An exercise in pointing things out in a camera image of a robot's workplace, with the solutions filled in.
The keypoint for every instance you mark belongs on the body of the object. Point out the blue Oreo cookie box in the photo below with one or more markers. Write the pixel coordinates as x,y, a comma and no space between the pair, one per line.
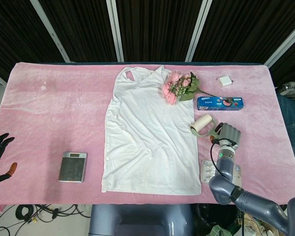
220,103

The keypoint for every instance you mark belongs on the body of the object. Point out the right robot hand grey black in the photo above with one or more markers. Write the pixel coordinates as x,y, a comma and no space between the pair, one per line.
229,134

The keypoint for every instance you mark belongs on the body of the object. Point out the person leg in jeans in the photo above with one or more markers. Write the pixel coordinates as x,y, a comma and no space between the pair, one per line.
291,118

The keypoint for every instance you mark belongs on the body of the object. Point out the white frame post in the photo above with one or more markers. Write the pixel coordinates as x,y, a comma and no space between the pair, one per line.
285,45
115,29
196,32
51,32

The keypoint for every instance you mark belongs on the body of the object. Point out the silver kitchen scale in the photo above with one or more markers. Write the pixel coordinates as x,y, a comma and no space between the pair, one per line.
71,168

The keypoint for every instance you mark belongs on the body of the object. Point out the tray of metal clips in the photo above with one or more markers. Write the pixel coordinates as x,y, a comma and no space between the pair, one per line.
206,172

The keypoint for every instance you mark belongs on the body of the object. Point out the grey robot torso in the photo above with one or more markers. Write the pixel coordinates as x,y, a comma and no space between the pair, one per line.
140,220

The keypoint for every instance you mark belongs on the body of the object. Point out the pink artificial flower bouquet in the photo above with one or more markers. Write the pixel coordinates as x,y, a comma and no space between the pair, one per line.
179,87

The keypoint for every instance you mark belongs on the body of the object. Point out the green lint roller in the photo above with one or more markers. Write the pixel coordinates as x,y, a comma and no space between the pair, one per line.
201,123

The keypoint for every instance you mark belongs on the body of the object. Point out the white power adapter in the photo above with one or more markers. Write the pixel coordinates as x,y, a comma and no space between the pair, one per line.
224,81

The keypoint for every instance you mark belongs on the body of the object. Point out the grey sneaker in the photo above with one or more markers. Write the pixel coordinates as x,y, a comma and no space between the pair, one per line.
292,88

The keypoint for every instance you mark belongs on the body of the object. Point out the pink fleece table cloth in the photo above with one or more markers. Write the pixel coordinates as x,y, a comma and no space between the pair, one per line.
51,110

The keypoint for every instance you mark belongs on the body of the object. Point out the white tank top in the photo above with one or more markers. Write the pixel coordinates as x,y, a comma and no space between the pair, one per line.
150,137

